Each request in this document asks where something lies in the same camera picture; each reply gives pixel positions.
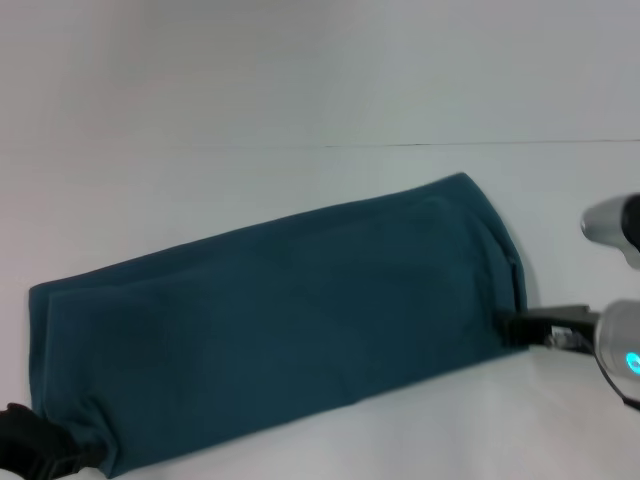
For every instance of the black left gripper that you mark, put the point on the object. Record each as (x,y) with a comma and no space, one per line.
(30,445)

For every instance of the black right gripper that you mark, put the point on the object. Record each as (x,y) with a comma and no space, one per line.
(570,322)

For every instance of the teal blue shirt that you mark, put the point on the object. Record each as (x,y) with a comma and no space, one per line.
(275,325)

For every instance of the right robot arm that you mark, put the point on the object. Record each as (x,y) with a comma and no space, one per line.
(622,345)

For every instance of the silver stud on right gripper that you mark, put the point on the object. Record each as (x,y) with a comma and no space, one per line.
(565,339)

